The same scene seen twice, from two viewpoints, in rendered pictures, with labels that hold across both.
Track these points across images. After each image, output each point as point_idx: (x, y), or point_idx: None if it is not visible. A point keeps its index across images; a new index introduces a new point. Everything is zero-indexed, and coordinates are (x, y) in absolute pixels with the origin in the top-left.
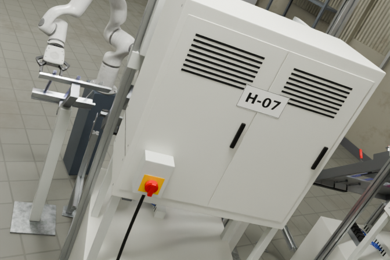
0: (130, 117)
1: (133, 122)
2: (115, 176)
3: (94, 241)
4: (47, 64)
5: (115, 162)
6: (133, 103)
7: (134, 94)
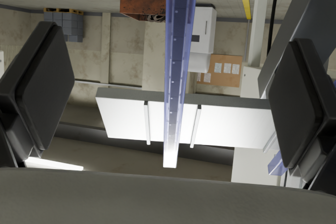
0: (252, 148)
1: (243, 148)
2: (244, 84)
3: None
4: (60, 187)
5: (255, 85)
6: (259, 165)
7: (264, 177)
